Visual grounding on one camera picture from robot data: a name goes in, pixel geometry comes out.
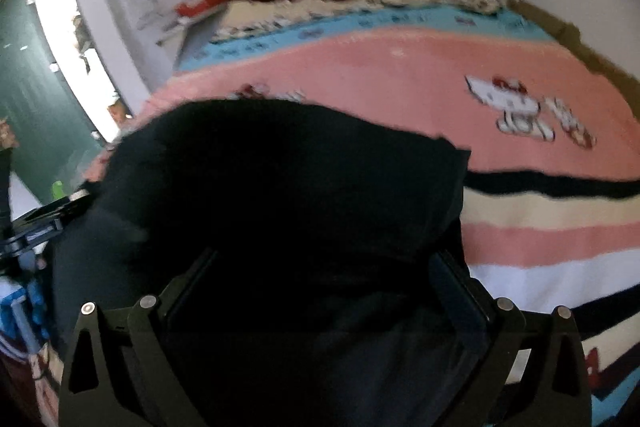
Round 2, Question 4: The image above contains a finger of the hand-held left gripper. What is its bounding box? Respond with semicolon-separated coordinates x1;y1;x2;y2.
11;188;99;230

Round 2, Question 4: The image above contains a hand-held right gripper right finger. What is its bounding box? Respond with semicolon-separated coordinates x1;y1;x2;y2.
429;251;594;427

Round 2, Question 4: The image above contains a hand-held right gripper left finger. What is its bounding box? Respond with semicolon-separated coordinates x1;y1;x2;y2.
59;249;219;427

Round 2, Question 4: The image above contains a dark hooded jacket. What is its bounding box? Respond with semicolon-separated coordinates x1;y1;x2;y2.
52;99;493;427

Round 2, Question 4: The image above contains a person's left hand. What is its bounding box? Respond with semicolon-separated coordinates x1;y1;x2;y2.
0;274;52;350

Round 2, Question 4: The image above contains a dark green door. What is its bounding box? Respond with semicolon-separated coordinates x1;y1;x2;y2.
0;0;108;208

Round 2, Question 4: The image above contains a grey bedside cabinet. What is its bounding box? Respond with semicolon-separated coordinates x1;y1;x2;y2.
155;0;237;74

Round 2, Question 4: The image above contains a striped cartoon printed blanket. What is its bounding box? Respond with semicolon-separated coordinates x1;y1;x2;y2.
27;0;640;427

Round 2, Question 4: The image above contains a red and white box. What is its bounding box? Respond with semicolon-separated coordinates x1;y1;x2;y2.
175;0;229;20

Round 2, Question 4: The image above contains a brown cardboard sheet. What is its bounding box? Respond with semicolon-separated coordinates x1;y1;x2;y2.
505;0;640;88

